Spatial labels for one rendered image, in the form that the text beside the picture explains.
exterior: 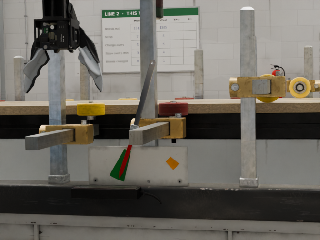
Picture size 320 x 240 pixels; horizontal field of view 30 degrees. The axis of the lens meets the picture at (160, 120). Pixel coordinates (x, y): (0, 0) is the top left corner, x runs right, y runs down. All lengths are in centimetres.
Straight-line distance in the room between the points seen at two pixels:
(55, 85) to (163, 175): 37
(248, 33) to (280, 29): 726
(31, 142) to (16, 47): 789
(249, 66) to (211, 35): 723
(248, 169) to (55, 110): 52
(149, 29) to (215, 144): 40
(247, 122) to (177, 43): 725
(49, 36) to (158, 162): 52
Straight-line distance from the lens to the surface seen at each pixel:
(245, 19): 148
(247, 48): 147
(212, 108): 170
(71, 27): 111
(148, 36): 151
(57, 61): 158
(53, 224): 165
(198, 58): 259
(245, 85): 146
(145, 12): 152
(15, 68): 284
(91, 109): 169
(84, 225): 162
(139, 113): 148
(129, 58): 876
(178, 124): 149
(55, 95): 158
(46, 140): 139
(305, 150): 169
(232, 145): 170
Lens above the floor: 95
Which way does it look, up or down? 3 degrees down
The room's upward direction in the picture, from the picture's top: 1 degrees counter-clockwise
